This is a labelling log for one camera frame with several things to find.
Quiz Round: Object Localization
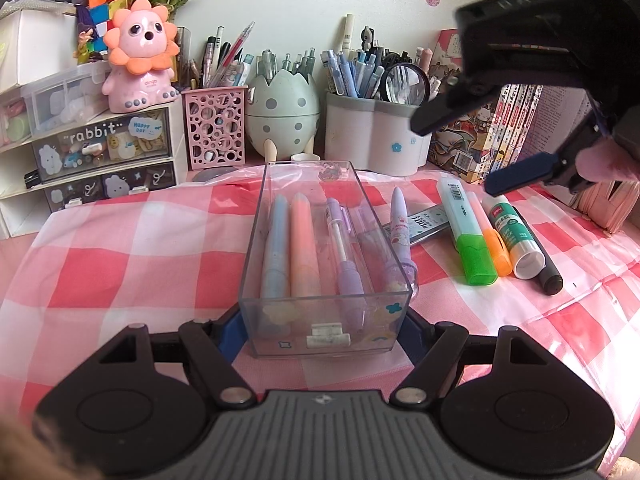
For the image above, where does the purple cartoon pen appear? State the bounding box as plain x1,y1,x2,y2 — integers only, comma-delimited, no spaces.
388,188,418,288

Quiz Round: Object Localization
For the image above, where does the light blue pen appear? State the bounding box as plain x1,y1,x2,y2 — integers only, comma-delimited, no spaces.
260,195,290,298

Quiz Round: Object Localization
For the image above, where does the orange highlighter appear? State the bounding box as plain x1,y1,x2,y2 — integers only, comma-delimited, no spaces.
468,192,513,278

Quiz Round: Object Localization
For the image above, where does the green highlighter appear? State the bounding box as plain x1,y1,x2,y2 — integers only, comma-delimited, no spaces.
436,177,498,286

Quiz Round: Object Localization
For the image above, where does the lavender mechanical pencil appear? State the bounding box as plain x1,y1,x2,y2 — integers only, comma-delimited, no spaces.
326,198,367,332

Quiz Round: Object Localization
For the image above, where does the green white glue stick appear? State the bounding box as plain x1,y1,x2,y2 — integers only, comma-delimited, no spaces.
482,195,546,280

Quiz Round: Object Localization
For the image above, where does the peach pink pen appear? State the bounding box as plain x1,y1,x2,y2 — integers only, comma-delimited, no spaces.
291,193,321,297

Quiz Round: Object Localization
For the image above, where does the black marker pen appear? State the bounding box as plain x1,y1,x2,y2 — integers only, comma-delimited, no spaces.
512,204,565,296

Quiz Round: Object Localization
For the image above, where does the pencil lead refill case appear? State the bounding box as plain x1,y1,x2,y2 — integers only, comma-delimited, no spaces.
408,205,449,246

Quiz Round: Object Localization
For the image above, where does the clear plastic organizer tray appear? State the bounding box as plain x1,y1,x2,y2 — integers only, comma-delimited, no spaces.
239,162,412,358

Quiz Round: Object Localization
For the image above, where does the hand in pink sleeve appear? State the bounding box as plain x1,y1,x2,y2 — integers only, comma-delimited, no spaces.
575,138,640,183

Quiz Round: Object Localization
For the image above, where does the comic book box set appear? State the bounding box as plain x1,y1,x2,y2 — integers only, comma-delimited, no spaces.
426,28,547,187

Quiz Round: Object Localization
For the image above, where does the magnifying glass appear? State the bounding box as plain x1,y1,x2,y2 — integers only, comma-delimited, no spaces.
380,63,431,106

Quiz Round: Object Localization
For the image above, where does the stack of paper documents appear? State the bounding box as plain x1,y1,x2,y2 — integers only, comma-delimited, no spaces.
518,87,639,233

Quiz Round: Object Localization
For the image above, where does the grey white cloud pen holder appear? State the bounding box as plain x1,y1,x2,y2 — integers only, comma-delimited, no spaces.
324,93,431,177

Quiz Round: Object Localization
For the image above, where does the red checkered tablecloth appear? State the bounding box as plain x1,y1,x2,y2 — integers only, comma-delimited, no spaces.
1,168,639,462

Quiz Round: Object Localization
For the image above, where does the green egg pen holder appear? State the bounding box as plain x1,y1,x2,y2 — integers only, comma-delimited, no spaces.
245,70,320,162

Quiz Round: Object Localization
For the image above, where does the pink perforated pen holder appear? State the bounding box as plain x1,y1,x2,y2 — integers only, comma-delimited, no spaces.
182,87,247,171

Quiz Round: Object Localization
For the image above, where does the white mini drawer unit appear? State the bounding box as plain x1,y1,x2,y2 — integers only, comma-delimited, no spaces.
1,62,188,238

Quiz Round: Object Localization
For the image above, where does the pink lion toy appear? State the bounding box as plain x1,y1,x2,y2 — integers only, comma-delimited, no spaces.
102,0,180,114

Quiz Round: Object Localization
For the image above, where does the white box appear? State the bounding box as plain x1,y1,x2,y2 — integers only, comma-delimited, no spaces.
1,10,76,92

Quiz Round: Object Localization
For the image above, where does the rubik's cube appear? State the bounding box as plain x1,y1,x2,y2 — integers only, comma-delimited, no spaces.
74,0,130,64

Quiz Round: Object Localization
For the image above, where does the grey desk cable grommet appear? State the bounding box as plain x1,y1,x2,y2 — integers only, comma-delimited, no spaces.
192,167,235,183

